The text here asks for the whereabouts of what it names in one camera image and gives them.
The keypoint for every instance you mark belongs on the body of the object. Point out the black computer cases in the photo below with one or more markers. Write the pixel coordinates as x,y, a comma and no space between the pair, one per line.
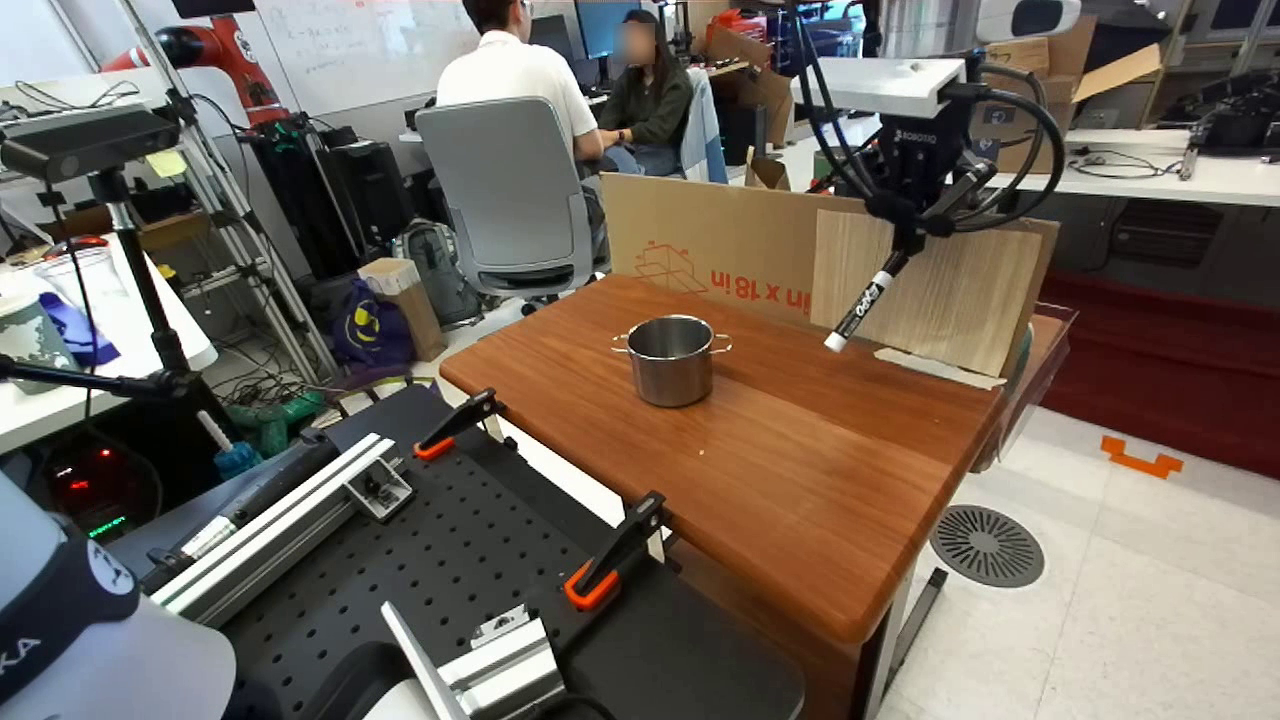
334,186

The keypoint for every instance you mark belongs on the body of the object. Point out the light blue jacket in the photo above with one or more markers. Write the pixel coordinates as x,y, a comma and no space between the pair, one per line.
702,127

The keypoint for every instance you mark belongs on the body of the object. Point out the light plywood board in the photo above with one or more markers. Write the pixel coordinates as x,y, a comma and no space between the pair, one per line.
963,293

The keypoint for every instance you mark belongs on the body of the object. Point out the silver light stand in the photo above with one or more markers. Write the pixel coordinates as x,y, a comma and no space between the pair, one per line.
254,253

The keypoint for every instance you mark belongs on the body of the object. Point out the grey metal bracket plate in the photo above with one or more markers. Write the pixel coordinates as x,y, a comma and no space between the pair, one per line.
506,643
383,486

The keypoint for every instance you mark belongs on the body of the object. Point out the black perforated breadboard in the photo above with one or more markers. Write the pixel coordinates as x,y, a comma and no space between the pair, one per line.
443,563

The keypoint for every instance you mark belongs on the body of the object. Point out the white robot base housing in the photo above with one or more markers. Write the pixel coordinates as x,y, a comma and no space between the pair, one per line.
147,665

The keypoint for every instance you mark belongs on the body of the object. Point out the white desk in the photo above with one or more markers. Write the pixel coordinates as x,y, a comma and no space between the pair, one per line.
1201,181

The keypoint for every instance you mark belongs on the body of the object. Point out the red robot arm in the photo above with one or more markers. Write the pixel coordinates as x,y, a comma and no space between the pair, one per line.
234,61

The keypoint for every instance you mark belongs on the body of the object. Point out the dark desk cabinet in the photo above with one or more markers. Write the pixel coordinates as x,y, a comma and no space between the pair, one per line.
1174,253

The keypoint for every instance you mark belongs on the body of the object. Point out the cardboard panel with red print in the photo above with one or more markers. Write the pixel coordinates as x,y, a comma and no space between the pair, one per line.
723,233

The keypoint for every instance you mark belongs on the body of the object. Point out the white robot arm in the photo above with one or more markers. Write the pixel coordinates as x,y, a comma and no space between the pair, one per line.
885,87

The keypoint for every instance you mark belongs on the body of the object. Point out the green tool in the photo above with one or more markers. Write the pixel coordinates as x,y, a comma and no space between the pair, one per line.
280,422

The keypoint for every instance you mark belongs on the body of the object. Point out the grey metal table leg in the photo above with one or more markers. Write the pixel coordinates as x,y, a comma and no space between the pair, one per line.
923,621

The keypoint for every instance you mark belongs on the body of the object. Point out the white side table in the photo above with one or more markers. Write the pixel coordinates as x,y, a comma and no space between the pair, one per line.
185,350

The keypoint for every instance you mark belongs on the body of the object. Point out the dark blue bag yellow logo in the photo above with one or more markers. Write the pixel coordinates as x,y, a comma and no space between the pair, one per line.
361,328

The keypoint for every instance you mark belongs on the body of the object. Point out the tan cardboard bag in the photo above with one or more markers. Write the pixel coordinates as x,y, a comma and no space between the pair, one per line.
406,315

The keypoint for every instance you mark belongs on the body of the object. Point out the clear plastic container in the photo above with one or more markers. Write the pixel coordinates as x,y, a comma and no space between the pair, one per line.
24,341

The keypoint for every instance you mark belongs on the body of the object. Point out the person in dark green jacket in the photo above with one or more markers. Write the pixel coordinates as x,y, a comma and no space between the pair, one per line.
652,106

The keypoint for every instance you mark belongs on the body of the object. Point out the grey padded office chair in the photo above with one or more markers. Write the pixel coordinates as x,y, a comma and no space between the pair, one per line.
506,186

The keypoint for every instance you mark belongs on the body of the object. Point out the open cardboard box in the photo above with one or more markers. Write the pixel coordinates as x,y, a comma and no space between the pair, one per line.
1092,83

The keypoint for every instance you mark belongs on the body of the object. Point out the round metal floor drain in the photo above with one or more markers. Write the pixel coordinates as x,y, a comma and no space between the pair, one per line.
986,544

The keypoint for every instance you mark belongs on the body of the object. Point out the whiteboard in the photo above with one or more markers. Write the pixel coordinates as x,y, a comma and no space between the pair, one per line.
361,53

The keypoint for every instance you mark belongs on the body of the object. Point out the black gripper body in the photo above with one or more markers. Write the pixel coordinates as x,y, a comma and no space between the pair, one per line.
912,165

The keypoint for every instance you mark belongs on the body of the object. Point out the black and white marker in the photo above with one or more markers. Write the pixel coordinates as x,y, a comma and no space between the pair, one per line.
862,311

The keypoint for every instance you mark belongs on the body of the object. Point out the black tripod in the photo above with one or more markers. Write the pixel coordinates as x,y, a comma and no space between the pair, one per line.
147,285

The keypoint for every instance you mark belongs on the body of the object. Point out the aluminium extrusion rail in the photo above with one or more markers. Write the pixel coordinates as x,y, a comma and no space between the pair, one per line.
454,675
267,527

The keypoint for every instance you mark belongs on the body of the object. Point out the person in white shirt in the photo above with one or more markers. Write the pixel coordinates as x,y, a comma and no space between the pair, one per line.
513,73

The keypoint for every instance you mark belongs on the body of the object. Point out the blue cloth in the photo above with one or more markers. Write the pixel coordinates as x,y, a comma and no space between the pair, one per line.
76,328

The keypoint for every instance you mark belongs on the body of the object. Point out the black controller with red light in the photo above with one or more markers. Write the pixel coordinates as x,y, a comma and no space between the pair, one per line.
94,486

